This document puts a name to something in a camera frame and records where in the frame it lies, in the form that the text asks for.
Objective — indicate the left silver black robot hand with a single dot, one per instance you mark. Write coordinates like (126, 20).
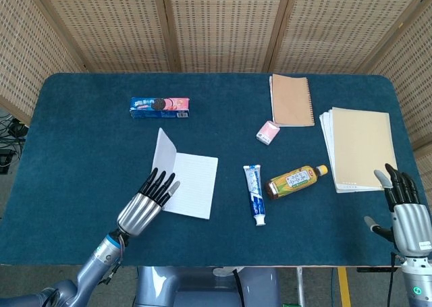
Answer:
(145, 205)

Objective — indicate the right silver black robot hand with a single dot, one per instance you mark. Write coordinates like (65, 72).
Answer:
(406, 219)

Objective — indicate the white lined notebook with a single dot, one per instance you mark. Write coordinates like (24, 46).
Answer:
(189, 182)

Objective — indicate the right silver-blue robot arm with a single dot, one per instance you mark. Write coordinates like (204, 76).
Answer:
(418, 283)

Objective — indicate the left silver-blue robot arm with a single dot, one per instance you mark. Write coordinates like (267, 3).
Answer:
(81, 273)

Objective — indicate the beige cover paper notebook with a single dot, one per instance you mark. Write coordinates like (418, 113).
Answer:
(359, 148)

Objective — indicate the yellow floor tape strip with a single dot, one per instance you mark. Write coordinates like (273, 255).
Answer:
(344, 286)

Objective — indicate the blue pink cookie box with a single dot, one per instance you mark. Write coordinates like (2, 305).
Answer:
(160, 107)

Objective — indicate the silver-blue robot torso base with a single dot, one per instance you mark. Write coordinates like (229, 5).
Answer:
(206, 288)

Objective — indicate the blue white toothpaste tube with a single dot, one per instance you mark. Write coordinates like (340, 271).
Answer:
(255, 194)

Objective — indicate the blue-green felt table mat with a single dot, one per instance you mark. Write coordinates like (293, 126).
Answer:
(236, 141)

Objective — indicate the yellow-label tea bottle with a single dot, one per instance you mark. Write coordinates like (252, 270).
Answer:
(293, 181)

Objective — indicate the white metal table leg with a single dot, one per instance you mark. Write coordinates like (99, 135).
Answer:
(299, 285)

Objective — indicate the small pink white tissue pack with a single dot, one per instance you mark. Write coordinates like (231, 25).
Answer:
(267, 133)

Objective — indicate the brown spiral-bound notebook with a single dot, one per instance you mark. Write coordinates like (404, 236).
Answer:
(292, 100)

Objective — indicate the woven bamboo folding screen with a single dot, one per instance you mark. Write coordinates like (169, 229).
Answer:
(216, 27)

